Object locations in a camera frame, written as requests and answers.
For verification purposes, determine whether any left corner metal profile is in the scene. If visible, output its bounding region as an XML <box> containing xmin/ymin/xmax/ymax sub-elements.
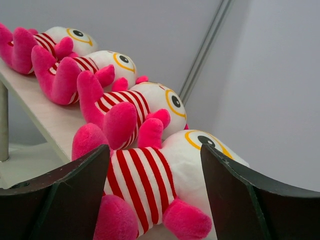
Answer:
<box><xmin>179</xmin><ymin>0</ymin><xmax>235</xmax><ymax>105</ymax></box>

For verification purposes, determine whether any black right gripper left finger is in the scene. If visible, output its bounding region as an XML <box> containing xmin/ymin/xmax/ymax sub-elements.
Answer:
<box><xmin>0</xmin><ymin>144</ymin><xmax>110</xmax><ymax>240</ymax></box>

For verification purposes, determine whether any pink panda plush face-down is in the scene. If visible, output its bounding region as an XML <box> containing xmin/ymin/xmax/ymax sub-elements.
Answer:
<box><xmin>93</xmin><ymin>118</ymin><xmax>245</xmax><ymax>240</ymax></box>

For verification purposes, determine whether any white two-tier shelf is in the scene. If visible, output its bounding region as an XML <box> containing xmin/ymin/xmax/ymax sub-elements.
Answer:
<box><xmin>0</xmin><ymin>58</ymin><xmax>218</xmax><ymax>240</ymax></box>

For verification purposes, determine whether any pink panda plush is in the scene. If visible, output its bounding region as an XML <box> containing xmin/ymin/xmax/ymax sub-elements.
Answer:
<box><xmin>0</xmin><ymin>23</ymin><xmax>98</xmax><ymax>75</ymax></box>
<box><xmin>31</xmin><ymin>45</ymin><xmax>150</xmax><ymax>106</ymax></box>
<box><xmin>77</xmin><ymin>71</ymin><xmax>188</xmax><ymax>149</ymax></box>

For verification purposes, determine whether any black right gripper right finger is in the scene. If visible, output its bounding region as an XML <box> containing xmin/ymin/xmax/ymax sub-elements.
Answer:
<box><xmin>200</xmin><ymin>144</ymin><xmax>320</xmax><ymax>240</ymax></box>

